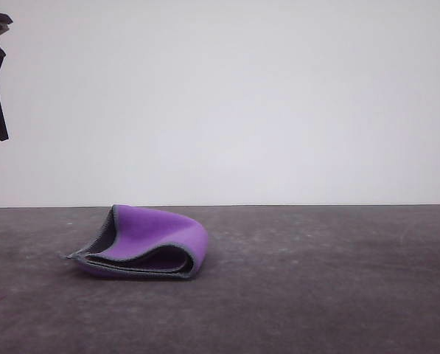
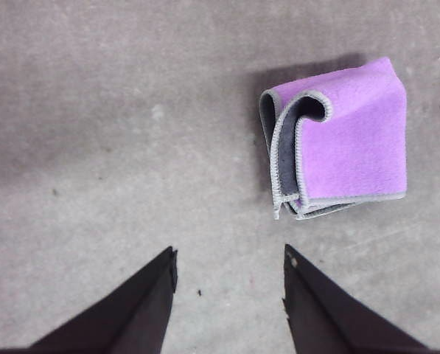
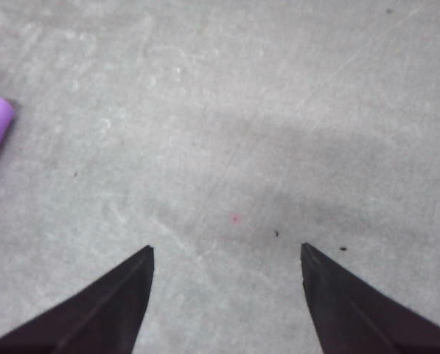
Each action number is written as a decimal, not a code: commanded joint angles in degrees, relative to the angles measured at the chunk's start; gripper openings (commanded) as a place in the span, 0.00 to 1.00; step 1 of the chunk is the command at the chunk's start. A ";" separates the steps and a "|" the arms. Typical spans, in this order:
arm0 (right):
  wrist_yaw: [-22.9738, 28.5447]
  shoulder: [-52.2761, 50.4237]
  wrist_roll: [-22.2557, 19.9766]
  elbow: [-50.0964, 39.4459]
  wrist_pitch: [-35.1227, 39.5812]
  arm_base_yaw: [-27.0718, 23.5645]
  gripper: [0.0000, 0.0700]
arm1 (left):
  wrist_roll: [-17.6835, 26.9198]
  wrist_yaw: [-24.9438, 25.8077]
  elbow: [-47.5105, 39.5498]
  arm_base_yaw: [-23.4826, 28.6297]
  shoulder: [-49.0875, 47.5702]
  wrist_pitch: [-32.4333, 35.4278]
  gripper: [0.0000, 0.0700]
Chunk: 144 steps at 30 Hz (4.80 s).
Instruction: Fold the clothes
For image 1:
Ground purple towel with grey hem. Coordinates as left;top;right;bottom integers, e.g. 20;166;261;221
56;204;209;281

